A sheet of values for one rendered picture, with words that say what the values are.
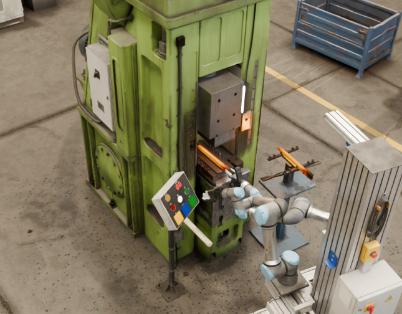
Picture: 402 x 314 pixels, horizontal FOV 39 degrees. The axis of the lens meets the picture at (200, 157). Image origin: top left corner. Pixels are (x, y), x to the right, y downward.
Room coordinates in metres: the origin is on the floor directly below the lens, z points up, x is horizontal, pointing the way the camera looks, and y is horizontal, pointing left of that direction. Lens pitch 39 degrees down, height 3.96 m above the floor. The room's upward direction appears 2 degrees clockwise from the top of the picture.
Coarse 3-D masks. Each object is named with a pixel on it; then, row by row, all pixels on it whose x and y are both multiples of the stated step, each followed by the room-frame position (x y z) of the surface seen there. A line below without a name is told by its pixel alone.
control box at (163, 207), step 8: (176, 176) 3.16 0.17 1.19; (184, 176) 3.18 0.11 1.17; (168, 184) 3.07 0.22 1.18; (184, 184) 3.14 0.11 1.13; (160, 192) 3.00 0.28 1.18; (168, 192) 2.99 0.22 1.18; (176, 192) 3.04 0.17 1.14; (184, 192) 3.09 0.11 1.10; (192, 192) 3.14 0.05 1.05; (152, 200) 2.93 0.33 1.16; (160, 200) 2.90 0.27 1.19; (176, 200) 3.00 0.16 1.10; (184, 200) 3.05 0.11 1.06; (160, 208) 2.90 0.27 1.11; (168, 208) 2.91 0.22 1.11; (176, 208) 2.95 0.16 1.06; (192, 208) 3.05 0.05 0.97; (168, 216) 2.87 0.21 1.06; (184, 216) 2.96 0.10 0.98; (168, 224) 2.87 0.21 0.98; (176, 224) 2.87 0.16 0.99
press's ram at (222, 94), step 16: (208, 80) 3.56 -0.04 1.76; (224, 80) 3.57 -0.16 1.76; (240, 80) 3.57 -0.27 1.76; (208, 96) 3.40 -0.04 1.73; (224, 96) 3.45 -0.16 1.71; (240, 96) 3.54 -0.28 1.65; (208, 112) 3.40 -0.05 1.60; (224, 112) 3.46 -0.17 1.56; (240, 112) 3.55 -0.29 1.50; (208, 128) 3.39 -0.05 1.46; (224, 128) 3.46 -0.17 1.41
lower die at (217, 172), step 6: (204, 144) 3.80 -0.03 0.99; (198, 150) 3.72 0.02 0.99; (210, 150) 3.72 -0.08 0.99; (198, 156) 3.64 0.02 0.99; (204, 156) 3.64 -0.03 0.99; (216, 156) 3.64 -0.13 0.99; (198, 162) 3.58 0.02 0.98; (204, 162) 3.57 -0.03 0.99; (210, 162) 3.57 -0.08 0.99; (222, 162) 3.57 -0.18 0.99; (204, 168) 3.50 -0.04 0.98; (216, 168) 3.50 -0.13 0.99; (222, 168) 3.49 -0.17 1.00; (210, 174) 3.44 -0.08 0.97; (216, 174) 3.43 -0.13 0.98; (222, 174) 3.47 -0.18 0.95; (216, 180) 3.43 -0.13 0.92
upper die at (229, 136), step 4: (232, 128) 3.53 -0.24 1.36; (200, 132) 3.55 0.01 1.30; (228, 132) 3.49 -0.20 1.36; (232, 132) 3.52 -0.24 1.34; (204, 136) 3.51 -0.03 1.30; (216, 136) 3.42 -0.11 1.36; (220, 136) 3.44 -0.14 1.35; (224, 136) 3.47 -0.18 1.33; (228, 136) 3.49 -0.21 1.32; (232, 136) 3.52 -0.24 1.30; (208, 140) 3.47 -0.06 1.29; (212, 140) 3.43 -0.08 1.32; (216, 140) 3.42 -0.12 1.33; (220, 140) 3.44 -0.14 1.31; (224, 140) 3.47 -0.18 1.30; (228, 140) 3.49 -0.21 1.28; (212, 144) 3.43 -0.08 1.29; (216, 144) 3.42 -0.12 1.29; (220, 144) 3.44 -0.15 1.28
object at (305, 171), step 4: (280, 148) 3.81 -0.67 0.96; (284, 152) 3.76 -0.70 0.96; (288, 156) 3.71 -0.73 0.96; (292, 160) 3.66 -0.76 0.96; (296, 160) 3.66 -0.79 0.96; (296, 164) 3.61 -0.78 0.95; (300, 164) 3.61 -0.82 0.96; (300, 168) 3.57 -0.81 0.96; (304, 168) 3.56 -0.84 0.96; (304, 172) 3.53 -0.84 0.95; (308, 172) 3.50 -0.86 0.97; (308, 176) 3.49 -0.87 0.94; (312, 176) 3.47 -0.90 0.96
